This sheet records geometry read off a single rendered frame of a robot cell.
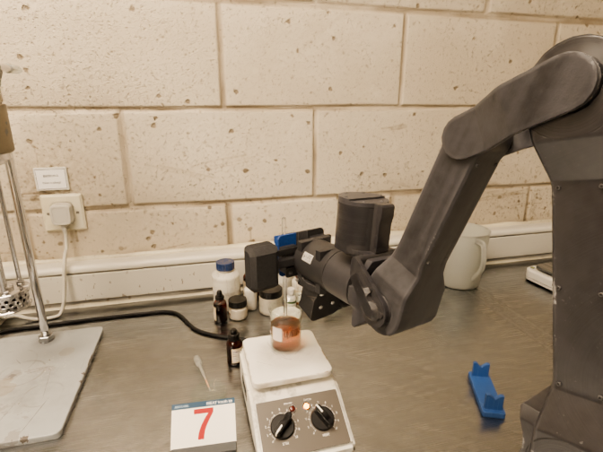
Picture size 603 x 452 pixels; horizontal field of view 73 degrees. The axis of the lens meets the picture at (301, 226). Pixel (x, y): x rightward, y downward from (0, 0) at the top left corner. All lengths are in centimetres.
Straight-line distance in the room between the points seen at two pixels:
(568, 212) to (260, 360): 47
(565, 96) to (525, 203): 112
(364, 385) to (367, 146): 60
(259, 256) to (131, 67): 62
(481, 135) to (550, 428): 21
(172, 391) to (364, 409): 32
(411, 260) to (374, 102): 74
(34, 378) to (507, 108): 81
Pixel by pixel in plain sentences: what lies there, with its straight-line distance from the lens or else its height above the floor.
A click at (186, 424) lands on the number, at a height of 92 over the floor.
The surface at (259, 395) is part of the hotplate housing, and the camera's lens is 62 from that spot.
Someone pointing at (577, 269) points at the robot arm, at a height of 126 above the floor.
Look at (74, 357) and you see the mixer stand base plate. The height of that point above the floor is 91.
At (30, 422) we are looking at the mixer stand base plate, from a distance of 78.
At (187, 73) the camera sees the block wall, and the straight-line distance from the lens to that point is 100.
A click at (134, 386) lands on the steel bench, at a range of 80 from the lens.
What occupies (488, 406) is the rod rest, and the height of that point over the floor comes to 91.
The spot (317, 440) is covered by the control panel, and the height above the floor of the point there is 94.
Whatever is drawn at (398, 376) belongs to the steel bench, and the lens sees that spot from 78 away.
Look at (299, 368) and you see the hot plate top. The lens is 63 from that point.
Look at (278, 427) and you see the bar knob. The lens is 59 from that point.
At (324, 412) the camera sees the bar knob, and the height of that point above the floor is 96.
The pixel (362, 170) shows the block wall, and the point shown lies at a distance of 109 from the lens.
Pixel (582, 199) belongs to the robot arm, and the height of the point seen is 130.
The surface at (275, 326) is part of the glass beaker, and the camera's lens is 64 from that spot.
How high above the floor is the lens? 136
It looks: 17 degrees down
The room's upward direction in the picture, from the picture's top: straight up
